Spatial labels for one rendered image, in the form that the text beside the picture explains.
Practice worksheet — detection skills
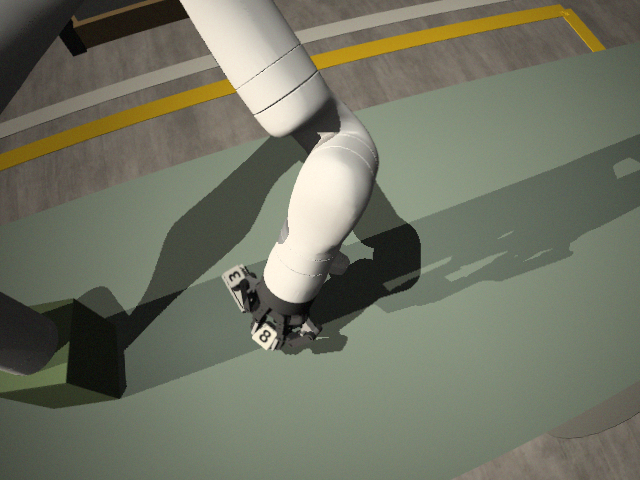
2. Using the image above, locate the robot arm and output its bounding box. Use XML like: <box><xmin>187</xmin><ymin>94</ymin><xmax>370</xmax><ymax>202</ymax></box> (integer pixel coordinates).
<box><xmin>0</xmin><ymin>0</ymin><xmax>379</xmax><ymax>376</ymax></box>

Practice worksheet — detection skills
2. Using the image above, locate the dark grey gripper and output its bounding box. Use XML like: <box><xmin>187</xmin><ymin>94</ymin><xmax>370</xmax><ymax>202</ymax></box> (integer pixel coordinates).
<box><xmin>239</xmin><ymin>272</ymin><xmax>322</xmax><ymax>351</ymax></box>

